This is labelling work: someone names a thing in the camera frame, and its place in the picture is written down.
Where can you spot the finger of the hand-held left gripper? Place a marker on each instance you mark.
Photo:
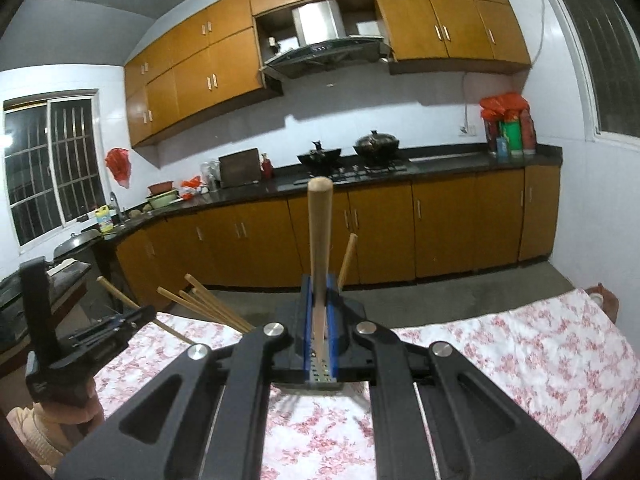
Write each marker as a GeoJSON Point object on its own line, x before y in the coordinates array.
{"type": "Point", "coordinates": [130, 316]}
{"type": "Point", "coordinates": [105, 340]}

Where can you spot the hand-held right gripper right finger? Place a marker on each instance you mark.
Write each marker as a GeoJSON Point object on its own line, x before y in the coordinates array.
{"type": "Point", "coordinates": [334, 325]}

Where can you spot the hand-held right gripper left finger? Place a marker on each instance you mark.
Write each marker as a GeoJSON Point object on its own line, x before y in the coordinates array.
{"type": "Point", "coordinates": [307, 325]}

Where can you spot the green perforated chopstick holder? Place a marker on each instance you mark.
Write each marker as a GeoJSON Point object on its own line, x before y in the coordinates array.
{"type": "Point", "coordinates": [320, 375]}

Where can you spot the person's left forearm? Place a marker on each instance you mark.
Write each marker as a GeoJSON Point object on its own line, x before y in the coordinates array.
{"type": "Point", "coordinates": [35, 435]}

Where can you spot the person's left hand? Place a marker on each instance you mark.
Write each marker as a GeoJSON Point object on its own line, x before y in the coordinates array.
{"type": "Point", "coordinates": [92, 410]}

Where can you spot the dark side table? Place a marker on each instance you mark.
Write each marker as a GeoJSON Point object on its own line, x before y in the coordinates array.
{"type": "Point", "coordinates": [70, 300]}

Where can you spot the yellow dish soap bottle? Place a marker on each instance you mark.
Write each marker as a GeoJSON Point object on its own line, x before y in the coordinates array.
{"type": "Point", "coordinates": [105, 220]}

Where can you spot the metal faucet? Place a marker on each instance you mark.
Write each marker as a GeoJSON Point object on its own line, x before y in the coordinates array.
{"type": "Point", "coordinates": [115, 205]}

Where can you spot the green plastic basin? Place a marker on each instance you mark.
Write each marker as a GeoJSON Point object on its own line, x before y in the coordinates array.
{"type": "Point", "coordinates": [165, 201]}

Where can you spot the red plastic basin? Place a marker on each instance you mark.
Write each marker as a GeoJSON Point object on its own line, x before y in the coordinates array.
{"type": "Point", "coordinates": [161, 188]}

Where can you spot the small barred window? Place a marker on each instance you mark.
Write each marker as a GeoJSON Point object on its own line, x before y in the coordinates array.
{"type": "Point", "coordinates": [45, 170]}

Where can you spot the orange plastic bag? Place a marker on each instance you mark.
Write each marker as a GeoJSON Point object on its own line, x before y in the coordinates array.
{"type": "Point", "coordinates": [192, 187]}

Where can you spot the wooden base cabinets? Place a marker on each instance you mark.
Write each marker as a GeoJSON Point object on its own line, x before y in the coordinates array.
{"type": "Point", "coordinates": [450, 230]}

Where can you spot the red hanging plastic bag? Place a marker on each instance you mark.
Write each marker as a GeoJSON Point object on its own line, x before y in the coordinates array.
{"type": "Point", "coordinates": [119, 166]}

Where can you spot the black gas stove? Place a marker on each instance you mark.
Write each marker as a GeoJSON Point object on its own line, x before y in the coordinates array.
{"type": "Point", "coordinates": [360, 172]}

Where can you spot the clear glass jar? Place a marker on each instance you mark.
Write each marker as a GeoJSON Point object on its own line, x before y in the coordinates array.
{"type": "Point", "coordinates": [210, 176]}

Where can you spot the small red bottle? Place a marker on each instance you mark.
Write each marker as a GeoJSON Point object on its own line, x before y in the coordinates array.
{"type": "Point", "coordinates": [267, 167]}

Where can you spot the red floral tablecloth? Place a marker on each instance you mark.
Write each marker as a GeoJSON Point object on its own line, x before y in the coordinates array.
{"type": "Point", "coordinates": [500, 360]}

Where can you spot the dark wooden cutting board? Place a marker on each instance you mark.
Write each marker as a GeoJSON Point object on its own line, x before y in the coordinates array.
{"type": "Point", "coordinates": [240, 167]}

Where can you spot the black wok with lid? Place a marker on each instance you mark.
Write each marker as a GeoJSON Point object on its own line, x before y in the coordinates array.
{"type": "Point", "coordinates": [377, 146]}

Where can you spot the black kitchen countertop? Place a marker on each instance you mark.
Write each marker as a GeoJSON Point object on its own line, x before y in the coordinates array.
{"type": "Point", "coordinates": [450, 162]}

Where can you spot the red bag of packets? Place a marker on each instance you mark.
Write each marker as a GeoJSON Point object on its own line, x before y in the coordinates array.
{"type": "Point", "coordinates": [507, 125]}

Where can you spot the brown stool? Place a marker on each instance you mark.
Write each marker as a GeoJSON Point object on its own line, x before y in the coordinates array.
{"type": "Point", "coordinates": [605, 302]}

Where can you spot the steel range hood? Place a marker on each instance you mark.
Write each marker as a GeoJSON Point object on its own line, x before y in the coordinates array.
{"type": "Point", "coordinates": [320, 35]}

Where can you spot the large barred window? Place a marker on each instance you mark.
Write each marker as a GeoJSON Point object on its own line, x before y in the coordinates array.
{"type": "Point", "coordinates": [600, 45]}

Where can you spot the white wall socket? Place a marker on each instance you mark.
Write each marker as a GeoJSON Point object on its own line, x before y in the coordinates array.
{"type": "Point", "coordinates": [466, 131]}

